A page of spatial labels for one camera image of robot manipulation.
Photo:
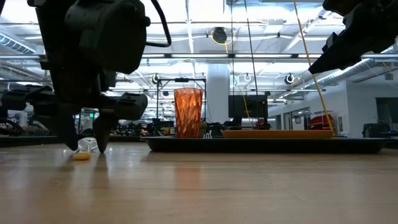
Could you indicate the black monitor on stand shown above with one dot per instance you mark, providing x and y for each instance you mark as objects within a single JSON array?
[{"x": 239, "y": 105}]

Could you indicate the black rectangular tray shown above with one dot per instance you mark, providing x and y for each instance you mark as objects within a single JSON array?
[{"x": 264, "y": 145}]

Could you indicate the red storage bin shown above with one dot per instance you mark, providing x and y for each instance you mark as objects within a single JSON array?
[{"x": 320, "y": 122}]

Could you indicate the orange round plate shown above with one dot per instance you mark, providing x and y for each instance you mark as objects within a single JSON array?
[{"x": 276, "y": 134}]

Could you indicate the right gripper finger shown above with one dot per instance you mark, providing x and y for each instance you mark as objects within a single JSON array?
[
  {"x": 337, "y": 53},
  {"x": 345, "y": 63}
]

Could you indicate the small green plant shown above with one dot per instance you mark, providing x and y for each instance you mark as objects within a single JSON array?
[{"x": 203, "y": 126}]

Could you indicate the orange faceted plastic cup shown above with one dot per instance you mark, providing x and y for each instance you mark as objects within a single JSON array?
[{"x": 188, "y": 113}]

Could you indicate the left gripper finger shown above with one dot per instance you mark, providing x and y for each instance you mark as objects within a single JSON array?
[
  {"x": 104, "y": 130},
  {"x": 71, "y": 124}
]

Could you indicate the black aluminium table frame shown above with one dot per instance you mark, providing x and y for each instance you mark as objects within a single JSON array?
[{"x": 28, "y": 140}]

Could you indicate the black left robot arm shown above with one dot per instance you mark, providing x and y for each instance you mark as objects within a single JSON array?
[{"x": 102, "y": 31}]

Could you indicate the silver ventilation duct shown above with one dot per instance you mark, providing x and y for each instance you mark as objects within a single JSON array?
[{"x": 329, "y": 80}]

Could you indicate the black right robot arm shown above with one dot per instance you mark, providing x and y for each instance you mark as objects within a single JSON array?
[{"x": 340, "y": 5}]

